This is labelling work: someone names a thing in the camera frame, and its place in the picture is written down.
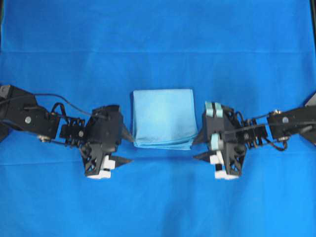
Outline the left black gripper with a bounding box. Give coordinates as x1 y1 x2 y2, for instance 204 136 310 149
80 105 134 179

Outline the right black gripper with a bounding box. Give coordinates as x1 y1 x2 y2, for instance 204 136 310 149
192 101 247 180

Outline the light blue towel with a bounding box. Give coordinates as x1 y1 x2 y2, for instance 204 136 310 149
132 89 198 151

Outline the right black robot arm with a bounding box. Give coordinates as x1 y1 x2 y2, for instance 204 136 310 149
193 95 316 180

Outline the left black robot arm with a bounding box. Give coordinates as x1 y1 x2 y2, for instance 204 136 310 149
0 85 134 179

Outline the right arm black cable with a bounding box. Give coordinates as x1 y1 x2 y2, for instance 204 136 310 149
222 111 314 153

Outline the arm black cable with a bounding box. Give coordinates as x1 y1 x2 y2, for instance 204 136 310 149
222 111 314 153
0 92 109 123

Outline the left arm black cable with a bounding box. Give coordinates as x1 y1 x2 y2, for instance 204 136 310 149
0 92 109 123

